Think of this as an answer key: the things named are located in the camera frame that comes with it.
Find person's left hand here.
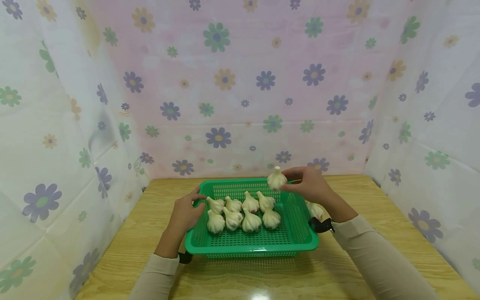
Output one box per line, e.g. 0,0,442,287
169,186,208,240

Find person's right hand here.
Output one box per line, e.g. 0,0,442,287
280,167,339,211

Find single white garlic bulb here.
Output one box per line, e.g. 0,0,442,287
306,201,324,221
267,166,288,191

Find green plastic basket tray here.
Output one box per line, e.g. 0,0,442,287
184,177,320,258

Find person's left forearm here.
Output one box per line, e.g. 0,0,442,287
128,228,188,300

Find person's right forearm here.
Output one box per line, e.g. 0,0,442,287
322,196,440,300

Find pile of garlic bulbs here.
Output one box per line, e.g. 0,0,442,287
206,190,281,234

